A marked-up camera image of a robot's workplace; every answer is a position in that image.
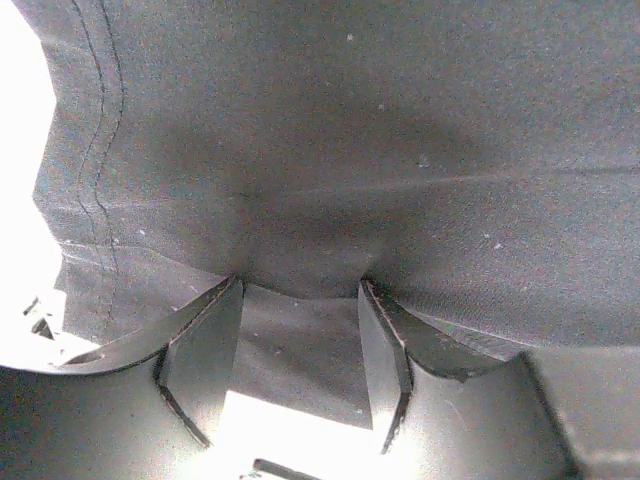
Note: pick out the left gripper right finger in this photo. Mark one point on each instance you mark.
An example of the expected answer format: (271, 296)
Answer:
(443, 410)

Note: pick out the black trousers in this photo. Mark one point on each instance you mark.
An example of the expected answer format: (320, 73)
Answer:
(476, 161)

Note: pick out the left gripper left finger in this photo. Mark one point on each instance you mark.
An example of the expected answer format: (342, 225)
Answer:
(140, 407)

